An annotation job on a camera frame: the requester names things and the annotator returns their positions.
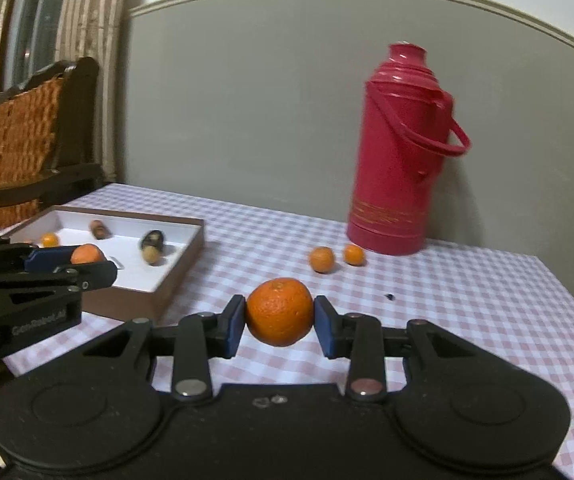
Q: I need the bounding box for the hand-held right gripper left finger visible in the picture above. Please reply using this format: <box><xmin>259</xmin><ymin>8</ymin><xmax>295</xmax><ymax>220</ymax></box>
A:
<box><xmin>83</xmin><ymin>294</ymin><xmax>247</xmax><ymax>402</ymax></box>

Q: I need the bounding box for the large orange mandarin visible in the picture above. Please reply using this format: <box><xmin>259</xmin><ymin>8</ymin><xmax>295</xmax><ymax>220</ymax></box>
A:
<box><xmin>245</xmin><ymin>277</ymin><xmax>315</xmax><ymax>348</ymax></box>

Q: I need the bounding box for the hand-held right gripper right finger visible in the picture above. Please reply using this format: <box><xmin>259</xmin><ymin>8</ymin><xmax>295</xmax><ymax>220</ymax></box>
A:
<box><xmin>313</xmin><ymin>295</ymin><xmax>488</xmax><ymax>403</ymax></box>

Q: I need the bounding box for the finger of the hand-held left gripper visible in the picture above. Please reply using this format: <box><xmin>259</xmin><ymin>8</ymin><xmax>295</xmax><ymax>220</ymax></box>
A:
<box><xmin>0</xmin><ymin>236</ymin><xmax>105</xmax><ymax>281</ymax></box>
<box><xmin>0</xmin><ymin>261</ymin><xmax>119</xmax><ymax>295</ymax></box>

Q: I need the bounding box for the red thermos flask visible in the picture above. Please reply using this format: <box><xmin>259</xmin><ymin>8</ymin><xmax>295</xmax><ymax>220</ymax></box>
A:
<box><xmin>346</xmin><ymin>42</ymin><xmax>472</xmax><ymax>257</ymax></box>

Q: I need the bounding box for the orange woven chair cushion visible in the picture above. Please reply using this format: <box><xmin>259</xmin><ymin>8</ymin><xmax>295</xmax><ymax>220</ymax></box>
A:
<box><xmin>0</xmin><ymin>77</ymin><xmax>65</xmax><ymax>236</ymax></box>

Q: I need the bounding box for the dark framed window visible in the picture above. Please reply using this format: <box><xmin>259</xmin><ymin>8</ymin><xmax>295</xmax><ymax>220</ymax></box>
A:
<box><xmin>4</xmin><ymin>0</ymin><xmax>75</xmax><ymax>91</ymax></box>

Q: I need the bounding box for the dark wooden chair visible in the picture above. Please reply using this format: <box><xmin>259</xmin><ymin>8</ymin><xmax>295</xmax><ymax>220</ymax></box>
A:
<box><xmin>0</xmin><ymin>56</ymin><xmax>105</xmax><ymax>238</ymax></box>

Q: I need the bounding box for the brown cardboard box white inside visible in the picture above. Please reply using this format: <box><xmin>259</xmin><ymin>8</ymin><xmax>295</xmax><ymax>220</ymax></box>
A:
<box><xmin>0</xmin><ymin>205</ymin><xmax>206</xmax><ymax>322</ymax></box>

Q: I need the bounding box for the pink white checkered tablecloth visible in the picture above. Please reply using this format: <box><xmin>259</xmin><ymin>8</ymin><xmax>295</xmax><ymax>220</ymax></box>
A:
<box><xmin>2</xmin><ymin>183</ymin><xmax>574</xmax><ymax>480</ymax></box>

